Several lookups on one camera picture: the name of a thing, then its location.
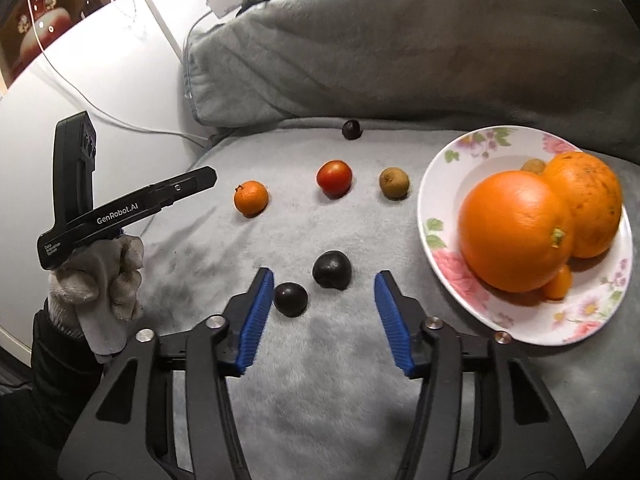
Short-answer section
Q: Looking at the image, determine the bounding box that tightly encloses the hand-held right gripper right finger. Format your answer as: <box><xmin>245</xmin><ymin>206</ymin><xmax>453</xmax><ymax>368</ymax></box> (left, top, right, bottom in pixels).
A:
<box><xmin>375</xmin><ymin>270</ymin><xmax>587</xmax><ymax>480</ymax></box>

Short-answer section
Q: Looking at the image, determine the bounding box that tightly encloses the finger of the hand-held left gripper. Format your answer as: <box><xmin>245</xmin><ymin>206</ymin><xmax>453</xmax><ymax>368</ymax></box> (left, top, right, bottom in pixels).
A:
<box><xmin>144</xmin><ymin>167</ymin><xmax>219</xmax><ymax>209</ymax></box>

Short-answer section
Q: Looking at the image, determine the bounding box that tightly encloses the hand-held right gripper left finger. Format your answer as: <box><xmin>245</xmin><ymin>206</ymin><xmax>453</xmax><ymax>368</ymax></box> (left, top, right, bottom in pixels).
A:
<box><xmin>57</xmin><ymin>267</ymin><xmax>276</xmax><ymax>480</ymax></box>

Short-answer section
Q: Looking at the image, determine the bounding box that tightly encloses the floral white plate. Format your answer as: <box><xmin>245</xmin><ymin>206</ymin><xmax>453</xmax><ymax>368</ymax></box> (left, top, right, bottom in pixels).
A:
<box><xmin>417</xmin><ymin>125</ymin><xmax>634</xmax><ymax>346</ymax></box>

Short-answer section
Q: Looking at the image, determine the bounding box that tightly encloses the large orange with green stem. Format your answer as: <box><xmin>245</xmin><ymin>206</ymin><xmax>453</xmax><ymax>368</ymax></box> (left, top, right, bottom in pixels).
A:
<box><xmin>458</xmin><ymin>170</ymin><xmax>575</xmax><ymax>294</ymax></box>

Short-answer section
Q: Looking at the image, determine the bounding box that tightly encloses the small oval kumquat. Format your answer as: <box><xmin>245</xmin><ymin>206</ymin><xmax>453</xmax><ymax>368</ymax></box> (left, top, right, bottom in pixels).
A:
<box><xmin>542</xmin><ymin>264</ymin><xmax>574</xmax><ymax>302</ymax></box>

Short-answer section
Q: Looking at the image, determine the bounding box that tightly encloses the speckled large orange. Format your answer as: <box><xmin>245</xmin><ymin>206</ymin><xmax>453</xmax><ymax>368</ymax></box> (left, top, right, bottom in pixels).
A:
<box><xmin>542</xmin><ymin>151</ymin><xmax>623</xmax><ymax>259</ymax></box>

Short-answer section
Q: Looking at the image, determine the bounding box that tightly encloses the person's left forearm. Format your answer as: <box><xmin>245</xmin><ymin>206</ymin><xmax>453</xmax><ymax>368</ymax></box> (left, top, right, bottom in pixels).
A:
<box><xmin>0</xmin><ymin>297</ymin><xmax>113</xmax><ymax>466</ymax></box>

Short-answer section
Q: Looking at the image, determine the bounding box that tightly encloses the person's left hand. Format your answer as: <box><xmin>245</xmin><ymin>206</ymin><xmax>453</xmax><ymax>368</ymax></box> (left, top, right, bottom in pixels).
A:
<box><xmin>47</xmin><ymin>234</ymin><xmax>146</xmax><ymax>357</ymax></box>

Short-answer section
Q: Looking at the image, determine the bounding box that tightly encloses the small mandarin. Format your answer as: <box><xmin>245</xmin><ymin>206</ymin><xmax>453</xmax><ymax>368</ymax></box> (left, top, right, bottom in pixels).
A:
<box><xmin>233</xmin><ymin>180</ymin><xmax>270</xmax><ymax>218</ymax></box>

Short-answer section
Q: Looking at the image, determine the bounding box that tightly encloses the grey plush blanket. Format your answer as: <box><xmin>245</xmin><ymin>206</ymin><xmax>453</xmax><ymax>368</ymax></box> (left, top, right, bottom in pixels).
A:
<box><xmin>136</xmin><ymin>117</ymin><xmax>640</xmax><ymax>480</ymax></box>

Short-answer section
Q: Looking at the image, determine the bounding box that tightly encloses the red and white ornament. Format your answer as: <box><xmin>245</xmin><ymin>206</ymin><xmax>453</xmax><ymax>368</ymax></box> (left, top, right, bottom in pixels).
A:
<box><xmin>12</xmin><ymin>0</ymin><xmax>75</xmax><ymax>69</ymax></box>

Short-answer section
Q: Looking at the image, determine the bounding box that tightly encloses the red tomato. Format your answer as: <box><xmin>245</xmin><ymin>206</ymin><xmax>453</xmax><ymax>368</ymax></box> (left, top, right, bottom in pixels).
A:
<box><xmin>316</xmin><ymin>159</ymin><xmax>353</xmax><ymax>198</ymax></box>

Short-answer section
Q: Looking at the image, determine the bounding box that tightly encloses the grey plush cushion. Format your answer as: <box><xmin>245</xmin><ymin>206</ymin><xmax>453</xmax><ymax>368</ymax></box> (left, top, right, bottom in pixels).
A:
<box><xmin>182</xmin><ymin>0</ymin><xmax>640</xmax><ymax>157</ymax></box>

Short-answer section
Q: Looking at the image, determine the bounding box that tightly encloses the white cable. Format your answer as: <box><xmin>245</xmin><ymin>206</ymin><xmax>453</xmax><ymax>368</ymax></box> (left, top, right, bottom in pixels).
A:
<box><xmin>26</xmin><ymin>0</ymin><xmax>221</xmax><ymax>150</ymax></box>

